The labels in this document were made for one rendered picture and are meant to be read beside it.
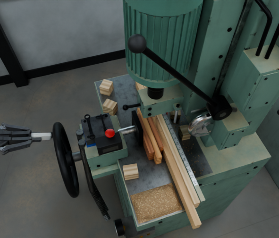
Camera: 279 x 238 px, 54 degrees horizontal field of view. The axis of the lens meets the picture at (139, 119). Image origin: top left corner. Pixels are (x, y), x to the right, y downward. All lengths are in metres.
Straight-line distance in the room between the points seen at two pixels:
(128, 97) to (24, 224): 1.15
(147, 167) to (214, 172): 0.27
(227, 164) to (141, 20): 0.68
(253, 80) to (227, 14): 0.16
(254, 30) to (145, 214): 0.57
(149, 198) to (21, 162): 1.38
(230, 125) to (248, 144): 0.34
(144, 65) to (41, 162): 1.49
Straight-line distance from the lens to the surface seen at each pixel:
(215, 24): 0.67
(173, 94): 0.89
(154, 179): 0.92
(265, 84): 0.72
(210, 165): 1.08
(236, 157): 1.12
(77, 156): 1.06
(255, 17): 0.68
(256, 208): 1.97
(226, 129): 0.83
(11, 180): 2.07
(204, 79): 0.80
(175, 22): 0.60
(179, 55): 0.67
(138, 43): 0.50
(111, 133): 0.85
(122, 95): 1.10
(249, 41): 0.71
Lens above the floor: 1.75
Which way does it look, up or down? 56 degrees down
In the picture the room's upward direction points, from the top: straight up
